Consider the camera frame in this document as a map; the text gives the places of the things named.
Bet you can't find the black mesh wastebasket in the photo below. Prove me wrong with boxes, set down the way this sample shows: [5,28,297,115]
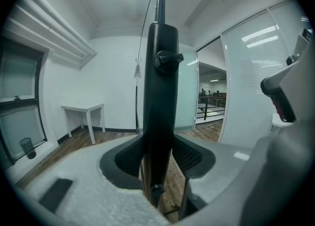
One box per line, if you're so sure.
[19,137,37,160]

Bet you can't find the black-framed rolling whiteboard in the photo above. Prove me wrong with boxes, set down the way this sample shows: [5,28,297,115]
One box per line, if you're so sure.
[133,0,190,221]

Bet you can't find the black metal railing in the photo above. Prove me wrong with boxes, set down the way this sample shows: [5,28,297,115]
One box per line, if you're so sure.
[196,95,226,125]

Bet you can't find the small white table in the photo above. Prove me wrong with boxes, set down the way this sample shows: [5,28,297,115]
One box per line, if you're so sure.
[61,102,107,145]

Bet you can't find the frosted glass door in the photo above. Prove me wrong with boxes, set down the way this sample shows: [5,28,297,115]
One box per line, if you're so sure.
[176,49,199,132]

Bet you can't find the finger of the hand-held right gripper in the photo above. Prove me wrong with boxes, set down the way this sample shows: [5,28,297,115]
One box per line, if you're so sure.
[235,121,315,226]
[260,28,315,125]

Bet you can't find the black-framed window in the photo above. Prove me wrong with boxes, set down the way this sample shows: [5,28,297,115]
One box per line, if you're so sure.
[0,37,49,167]

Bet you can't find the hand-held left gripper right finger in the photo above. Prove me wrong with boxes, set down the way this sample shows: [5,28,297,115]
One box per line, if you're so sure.
[171,133,257,222]

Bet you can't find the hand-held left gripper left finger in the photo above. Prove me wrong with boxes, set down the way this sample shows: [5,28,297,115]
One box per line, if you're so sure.
[14,135,171,226]

